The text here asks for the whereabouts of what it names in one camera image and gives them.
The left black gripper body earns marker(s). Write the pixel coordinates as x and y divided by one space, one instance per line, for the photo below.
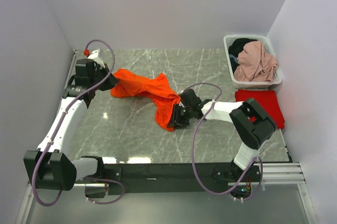
100 73

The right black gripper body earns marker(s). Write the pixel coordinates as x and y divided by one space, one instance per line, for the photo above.
182 115

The orange t shirt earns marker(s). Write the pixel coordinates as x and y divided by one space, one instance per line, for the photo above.
157 90

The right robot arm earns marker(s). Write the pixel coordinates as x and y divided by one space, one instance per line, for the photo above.
250 120

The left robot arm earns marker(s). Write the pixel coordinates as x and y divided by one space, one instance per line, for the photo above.
48 167

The pink garment in basket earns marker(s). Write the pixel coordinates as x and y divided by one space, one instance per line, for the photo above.
255 64

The folded red t shirt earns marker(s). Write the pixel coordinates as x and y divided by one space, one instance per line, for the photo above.
268 101

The black garment in basket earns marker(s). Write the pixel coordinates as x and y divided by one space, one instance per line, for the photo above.
236 48

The black base beam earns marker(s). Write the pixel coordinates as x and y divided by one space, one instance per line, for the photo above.
215 178

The white plastic laundry basket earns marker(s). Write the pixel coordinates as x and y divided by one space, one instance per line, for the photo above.
277 76

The aluminium frame rail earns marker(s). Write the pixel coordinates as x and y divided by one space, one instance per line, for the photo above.
272 173

